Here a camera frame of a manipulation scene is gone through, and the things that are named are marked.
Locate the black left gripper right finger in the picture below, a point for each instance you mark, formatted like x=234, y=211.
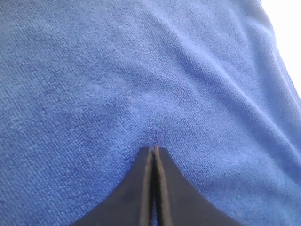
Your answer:
x=178, y=203

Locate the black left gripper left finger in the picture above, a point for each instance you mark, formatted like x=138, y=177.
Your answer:
x=131, y=202

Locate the blue towel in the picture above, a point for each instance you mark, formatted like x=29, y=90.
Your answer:
x=85, y=83

